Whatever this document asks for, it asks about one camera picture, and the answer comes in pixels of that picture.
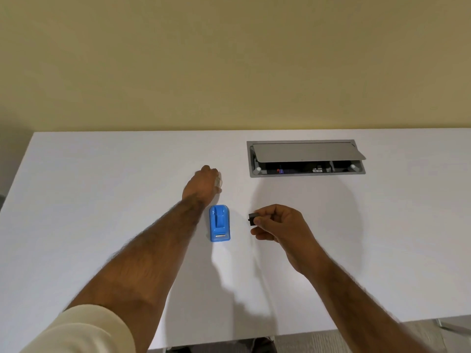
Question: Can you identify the blue tape dispenser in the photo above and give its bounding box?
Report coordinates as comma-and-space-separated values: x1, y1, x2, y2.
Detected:
209, 204, 232, 242

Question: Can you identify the person's left forearm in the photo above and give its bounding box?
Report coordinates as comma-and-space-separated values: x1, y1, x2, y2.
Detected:
63, 196, 207, 329

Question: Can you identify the person's dark shoe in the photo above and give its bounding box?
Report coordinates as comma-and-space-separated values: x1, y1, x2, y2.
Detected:
253, 337, 277, 353

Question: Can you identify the cream shirt sleeve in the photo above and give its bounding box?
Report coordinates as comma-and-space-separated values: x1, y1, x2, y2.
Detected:
18, 304, 137, 353

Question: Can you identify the person's left hand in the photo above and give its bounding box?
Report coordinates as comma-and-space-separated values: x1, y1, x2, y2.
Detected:
182, 165, 223, 206

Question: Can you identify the grey metal table leg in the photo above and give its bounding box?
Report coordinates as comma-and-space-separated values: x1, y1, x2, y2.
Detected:
433, 319, 471, 333

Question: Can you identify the person's right forearm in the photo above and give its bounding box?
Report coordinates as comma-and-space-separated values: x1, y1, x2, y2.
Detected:
294, 250, 433, 353

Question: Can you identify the grey table cable box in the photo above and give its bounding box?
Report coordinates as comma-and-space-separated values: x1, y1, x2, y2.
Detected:
247, 139, 367, 178

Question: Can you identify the black socket panel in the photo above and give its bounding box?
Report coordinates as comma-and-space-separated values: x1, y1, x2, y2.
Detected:
264, 162, 332, 174

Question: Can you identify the grey cable box lid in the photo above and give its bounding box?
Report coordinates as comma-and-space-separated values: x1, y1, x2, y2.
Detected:
251, 142, 367, 163

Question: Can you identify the person's right hand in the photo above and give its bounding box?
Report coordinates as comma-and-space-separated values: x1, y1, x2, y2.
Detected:
250, 204, 327, 277

